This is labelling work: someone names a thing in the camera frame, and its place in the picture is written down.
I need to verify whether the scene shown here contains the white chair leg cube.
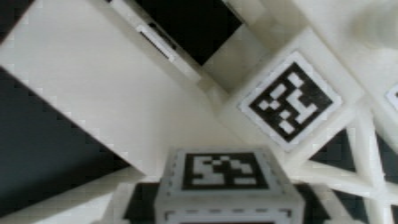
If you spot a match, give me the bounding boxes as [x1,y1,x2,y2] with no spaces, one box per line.
[155,147,306,224]

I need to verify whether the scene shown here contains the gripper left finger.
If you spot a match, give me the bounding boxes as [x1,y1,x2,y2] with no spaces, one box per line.
[123,182,160,224]

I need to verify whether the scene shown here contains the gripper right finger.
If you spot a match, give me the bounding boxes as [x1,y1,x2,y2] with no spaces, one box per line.
[295,183,331,224]

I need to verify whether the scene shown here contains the white chair back frame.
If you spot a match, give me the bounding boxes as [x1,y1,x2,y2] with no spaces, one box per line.
[0,0,398,224]

